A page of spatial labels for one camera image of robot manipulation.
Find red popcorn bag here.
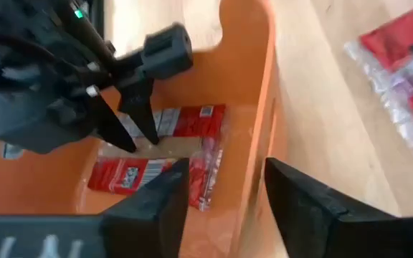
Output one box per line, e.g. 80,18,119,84
115,103,227,139
343,0,413,161
87,138,225,212

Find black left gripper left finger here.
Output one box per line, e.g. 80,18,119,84
0,156,191,258

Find orange plastic basket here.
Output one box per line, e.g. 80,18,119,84
0,0,277,258

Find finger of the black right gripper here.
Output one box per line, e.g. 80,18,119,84
114,22,194,146
85,85,138,154

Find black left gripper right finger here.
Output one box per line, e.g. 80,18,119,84
264,156,413,258

